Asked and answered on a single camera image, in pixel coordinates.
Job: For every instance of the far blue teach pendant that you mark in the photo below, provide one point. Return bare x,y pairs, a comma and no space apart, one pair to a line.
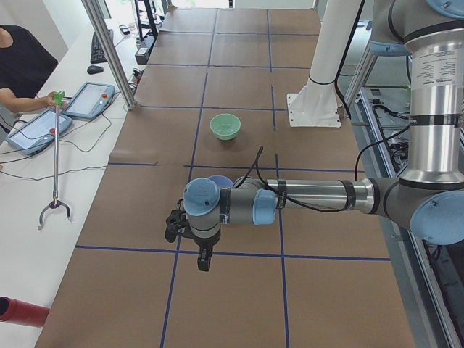
89,101

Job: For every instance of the person in black shirt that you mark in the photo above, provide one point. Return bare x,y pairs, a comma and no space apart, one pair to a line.
25,64

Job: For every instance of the red cylinder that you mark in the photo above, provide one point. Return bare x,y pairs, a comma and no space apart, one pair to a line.
23,313

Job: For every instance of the aluminium frame post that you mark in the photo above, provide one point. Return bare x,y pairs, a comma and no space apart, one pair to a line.
97,20

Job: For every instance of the person's hand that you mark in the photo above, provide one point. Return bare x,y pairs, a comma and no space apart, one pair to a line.
49,101

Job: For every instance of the blue teach pendant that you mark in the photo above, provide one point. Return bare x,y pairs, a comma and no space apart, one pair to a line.
35,135
89,101

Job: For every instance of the blue bowl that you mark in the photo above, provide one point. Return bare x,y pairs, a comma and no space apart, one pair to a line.
221,181

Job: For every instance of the brown paper table cover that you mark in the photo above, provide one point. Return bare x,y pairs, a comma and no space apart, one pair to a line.
212,95

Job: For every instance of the silver green reacher grabber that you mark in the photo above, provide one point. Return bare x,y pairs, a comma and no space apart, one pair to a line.
55,203

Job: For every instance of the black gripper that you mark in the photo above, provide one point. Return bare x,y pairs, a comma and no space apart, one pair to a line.
205,243

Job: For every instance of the green bowl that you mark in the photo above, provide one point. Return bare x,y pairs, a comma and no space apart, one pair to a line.
225,126

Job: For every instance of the person's forearm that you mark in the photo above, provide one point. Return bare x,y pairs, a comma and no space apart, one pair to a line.
21,105

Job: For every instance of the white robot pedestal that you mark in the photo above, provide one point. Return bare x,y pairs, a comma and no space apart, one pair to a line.
316,104

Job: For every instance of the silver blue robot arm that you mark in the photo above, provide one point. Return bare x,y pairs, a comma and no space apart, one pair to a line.
426,199

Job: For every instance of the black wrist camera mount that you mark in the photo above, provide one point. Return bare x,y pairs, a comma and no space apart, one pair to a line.
176,225

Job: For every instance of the black computer mouse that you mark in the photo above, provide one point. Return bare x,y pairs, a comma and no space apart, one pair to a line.
94,69

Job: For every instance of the near blue teach pendant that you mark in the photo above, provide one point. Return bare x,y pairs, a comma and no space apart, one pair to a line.
35,135

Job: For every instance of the black keyboard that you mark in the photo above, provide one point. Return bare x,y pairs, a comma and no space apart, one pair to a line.
97,52

